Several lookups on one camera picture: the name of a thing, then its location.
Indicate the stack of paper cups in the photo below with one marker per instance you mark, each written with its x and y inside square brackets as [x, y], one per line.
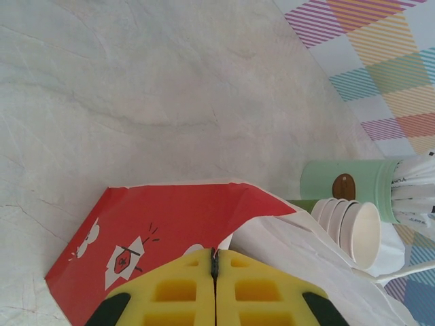
[365, 234]

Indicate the stack of white napkins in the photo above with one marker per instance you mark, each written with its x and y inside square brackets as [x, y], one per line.
[391, 251]

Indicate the mint green tin holder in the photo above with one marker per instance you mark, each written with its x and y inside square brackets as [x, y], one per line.
[319, 180]

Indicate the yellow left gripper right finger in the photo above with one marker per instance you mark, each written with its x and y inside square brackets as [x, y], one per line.
[227, 305]

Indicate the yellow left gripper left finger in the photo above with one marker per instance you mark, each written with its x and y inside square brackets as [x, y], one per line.
[204, 305]

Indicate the bundle of white stick packets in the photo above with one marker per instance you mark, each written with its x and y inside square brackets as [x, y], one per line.
[414, 190]

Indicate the white red paper gift bag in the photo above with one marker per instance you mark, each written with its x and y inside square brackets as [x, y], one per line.
[170, 220]

